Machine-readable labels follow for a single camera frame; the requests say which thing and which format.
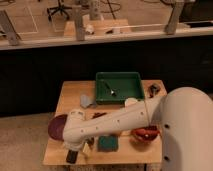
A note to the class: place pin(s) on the grey folded cloth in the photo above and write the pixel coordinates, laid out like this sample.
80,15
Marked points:
86,101

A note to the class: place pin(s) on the wooden table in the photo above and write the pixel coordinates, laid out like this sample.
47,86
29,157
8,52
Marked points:
129,150

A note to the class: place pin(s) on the orange carrot in bowl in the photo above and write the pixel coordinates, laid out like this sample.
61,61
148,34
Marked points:
146,133

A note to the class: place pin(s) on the black office chair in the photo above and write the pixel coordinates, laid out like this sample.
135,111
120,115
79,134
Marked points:
61,8

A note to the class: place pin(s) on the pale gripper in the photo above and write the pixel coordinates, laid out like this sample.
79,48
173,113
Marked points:
88,146

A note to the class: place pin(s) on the white cup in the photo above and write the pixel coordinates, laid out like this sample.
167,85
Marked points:
130,101

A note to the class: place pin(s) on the orange red bowl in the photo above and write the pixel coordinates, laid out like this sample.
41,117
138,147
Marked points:
144,139

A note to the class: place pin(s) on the metal spoon in tray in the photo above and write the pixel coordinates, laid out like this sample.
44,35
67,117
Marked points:
112,92

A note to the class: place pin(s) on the green plastic tray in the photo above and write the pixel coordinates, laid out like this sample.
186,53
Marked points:
125,84

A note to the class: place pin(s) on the green sponge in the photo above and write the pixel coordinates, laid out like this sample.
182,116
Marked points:
108,143

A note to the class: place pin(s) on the purple bowl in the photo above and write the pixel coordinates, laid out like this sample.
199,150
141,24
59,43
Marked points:
56,127

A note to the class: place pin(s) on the bunch of dark grapes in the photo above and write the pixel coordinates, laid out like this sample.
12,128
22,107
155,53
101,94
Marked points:
96,115

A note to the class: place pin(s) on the black handled brush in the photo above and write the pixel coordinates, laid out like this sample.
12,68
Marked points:
154,90

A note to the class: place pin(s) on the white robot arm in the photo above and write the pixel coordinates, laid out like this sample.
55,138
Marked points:
186,118

